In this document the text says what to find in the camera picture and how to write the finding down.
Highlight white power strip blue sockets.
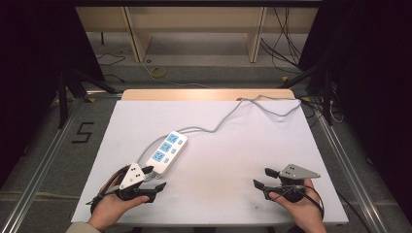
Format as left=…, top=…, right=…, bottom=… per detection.
left=145, top=130, right=189, bottom=180

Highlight white table cloth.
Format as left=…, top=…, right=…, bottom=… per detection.
left=70, top=97, right=350, bottom=226

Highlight bundle of black cables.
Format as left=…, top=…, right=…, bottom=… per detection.
left=259, top=7, right=309, bottom=76

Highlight black wrist strap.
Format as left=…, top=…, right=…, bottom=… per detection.
left=85, top=186, right=120, bottom=207

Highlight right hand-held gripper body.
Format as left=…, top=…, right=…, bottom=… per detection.
left=264, top=163, right=322, bottom=204

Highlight thin black floor cable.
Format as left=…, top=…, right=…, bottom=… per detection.
left=96, top=52, right=126, bottom=83

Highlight black curtain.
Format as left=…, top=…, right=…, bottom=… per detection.
left=297, top=0, right=412, bottom=215
left=0, top=0, right=106, bottom=190

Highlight white floor cable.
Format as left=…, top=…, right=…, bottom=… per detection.
left=141, top=60, right=210, bottom=89

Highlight yellow cable coil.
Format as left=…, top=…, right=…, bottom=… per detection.
left=151, top=66, right=167, bottom=79

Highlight person's left hand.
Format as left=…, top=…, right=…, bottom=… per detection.
left=87, top=171, right=151, bottom=233

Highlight grey power strip cable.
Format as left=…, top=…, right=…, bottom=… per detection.
left=135, top=94, right=303, bottom=164

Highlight black stand legs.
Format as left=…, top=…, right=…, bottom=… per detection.
left=277, top=61, right=335, bottom=127
left=56, top=66, right=119, bottom=130

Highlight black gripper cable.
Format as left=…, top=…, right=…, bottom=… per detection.
left=302, top=184, right=326, bottom=221

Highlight aluminium floor rail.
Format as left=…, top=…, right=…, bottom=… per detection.
left=314, top=108, right=388, bottom=233
left=0, top=91, right=124, bottom=233

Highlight person's right hand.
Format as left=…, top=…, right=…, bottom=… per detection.
left=268, top=178, right=327, bottom=233

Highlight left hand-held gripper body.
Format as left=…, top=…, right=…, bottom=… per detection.
left=115, top=162, right=157, bottom=204

